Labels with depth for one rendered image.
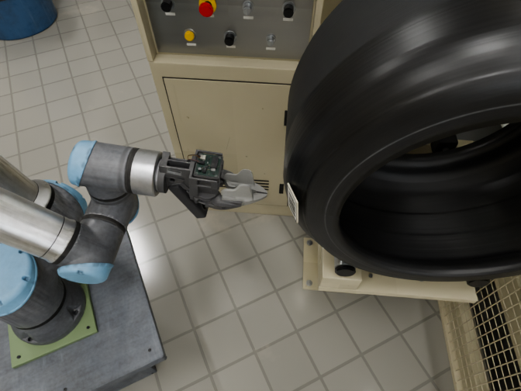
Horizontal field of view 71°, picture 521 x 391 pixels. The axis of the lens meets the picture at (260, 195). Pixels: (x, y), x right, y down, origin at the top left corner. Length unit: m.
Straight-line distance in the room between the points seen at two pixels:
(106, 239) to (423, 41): 0.63
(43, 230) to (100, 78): 2.25
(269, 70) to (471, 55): 0.90
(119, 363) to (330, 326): 0.94
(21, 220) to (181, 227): 1.27
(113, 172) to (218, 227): 1.23
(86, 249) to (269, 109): 0.84
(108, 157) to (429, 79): 0.55
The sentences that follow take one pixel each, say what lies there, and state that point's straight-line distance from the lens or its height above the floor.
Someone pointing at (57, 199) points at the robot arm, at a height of 0.88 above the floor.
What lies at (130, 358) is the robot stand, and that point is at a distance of 1.12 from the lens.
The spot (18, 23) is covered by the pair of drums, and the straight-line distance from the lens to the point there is 3.55.
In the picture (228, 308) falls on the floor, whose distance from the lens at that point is 1.73.
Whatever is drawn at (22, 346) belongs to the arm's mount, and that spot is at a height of 0.62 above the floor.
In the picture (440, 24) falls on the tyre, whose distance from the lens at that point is 0.46.
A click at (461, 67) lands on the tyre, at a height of 1.42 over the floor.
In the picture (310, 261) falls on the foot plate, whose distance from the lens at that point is 1.81.
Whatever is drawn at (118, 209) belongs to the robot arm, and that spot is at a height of 1.00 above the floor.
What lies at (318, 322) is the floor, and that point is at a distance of 1.73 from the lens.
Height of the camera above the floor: 1.64
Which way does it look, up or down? 55 degrees down
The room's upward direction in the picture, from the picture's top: straight up
